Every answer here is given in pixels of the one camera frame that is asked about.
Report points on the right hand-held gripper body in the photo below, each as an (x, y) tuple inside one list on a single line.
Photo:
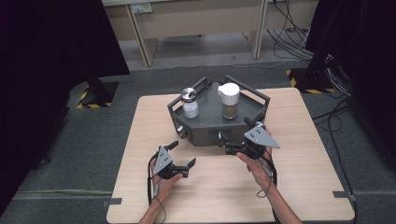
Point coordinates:
[(258, 138)]

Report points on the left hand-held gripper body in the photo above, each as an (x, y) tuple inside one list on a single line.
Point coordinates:
[(164, 161)]

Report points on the dark grey corner rack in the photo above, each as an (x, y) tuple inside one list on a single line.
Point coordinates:
[(214, 109)]

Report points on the glass jar with white lid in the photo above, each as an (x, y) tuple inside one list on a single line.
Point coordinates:
[(229, 99)]

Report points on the glass jar with silver lid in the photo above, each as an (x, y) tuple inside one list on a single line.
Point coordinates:
[(190, 104)]

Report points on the person's left hand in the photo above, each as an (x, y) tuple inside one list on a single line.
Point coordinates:
[(165, 186)]

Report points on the person's right hand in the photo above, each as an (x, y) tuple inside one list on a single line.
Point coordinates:
[(257, 169)]

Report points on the grey tape piece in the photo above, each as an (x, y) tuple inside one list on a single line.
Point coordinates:
[(112, 202), (342, 195)]

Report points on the black stand with striped base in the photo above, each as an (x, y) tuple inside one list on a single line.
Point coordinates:
[(98, 93), (314, 77)]

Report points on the beige desk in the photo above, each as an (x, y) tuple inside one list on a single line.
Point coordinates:
[(199, 25)]

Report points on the dark curtain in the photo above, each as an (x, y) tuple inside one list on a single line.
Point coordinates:
[(37, 77), (370, 62)]

